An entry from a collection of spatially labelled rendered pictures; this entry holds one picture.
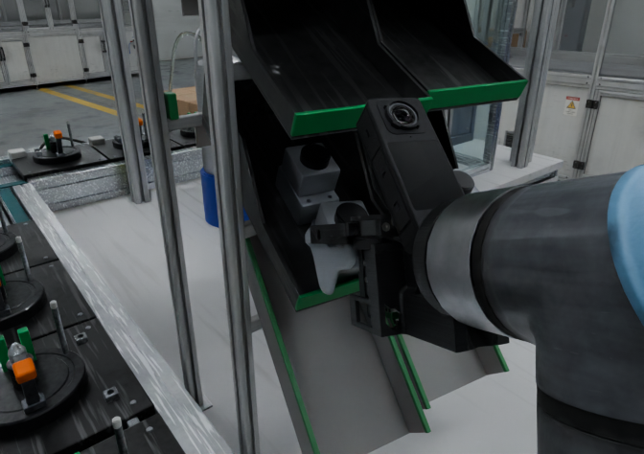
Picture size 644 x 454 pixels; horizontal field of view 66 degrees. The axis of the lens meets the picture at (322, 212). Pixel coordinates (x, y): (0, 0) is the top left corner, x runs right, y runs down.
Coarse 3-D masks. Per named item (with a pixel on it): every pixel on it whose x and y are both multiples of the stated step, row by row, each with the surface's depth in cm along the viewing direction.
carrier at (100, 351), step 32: (96, 320) 80; (0, 352) 65; (32, 352) 67; (64, 352) 69; (96, 352) 72; (0, 384) 64; (64, 384) 64; (96, 384) 67; (128, 384) 67; (0, 416) 59; (32, 416) 59; (64, 416) 62; (96, 416) 62; (128, 416) 62; (0, 448) 57; (32, 448) 57; (64, 448) 57
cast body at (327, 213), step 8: (360, 200) 47; (320, 208) 46; (328, 208) 46; (336, 208) 46; (344, 208) 45; (352, 208) 45; (360, 208) 45; (320, 216) 46; (328, 216) 45; (336, 216) 44; (344, 216) 44; (312, 224) 48; (320, 224) 46; (344, 272) 45; (352, 272) 46; (336, 280) 46; (344, 280) 46
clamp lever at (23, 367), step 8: (16, 360) 57; (24, 360) 56; (32, 360) 56; (16, 368) 55; (24, 368) 55; (32, 368) 55; (16, 376) 54; (24, 376) 55; (32, 376) 56; (24, 384) 56; (32, 384) 57; (24, 392) 57; (32, 392) 58; (32, 400) 59
